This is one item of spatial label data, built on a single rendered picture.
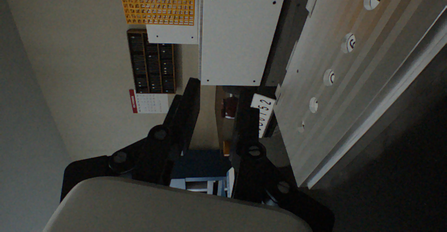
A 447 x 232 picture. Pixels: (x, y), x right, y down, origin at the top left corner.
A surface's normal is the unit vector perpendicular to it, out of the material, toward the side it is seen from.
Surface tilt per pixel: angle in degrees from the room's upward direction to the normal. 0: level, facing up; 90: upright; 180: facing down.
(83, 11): 90
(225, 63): 90
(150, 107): 90
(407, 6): 0
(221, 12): 90
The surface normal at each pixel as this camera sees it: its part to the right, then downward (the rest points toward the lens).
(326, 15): -0.99, 0.00
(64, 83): 0.11, 0.54
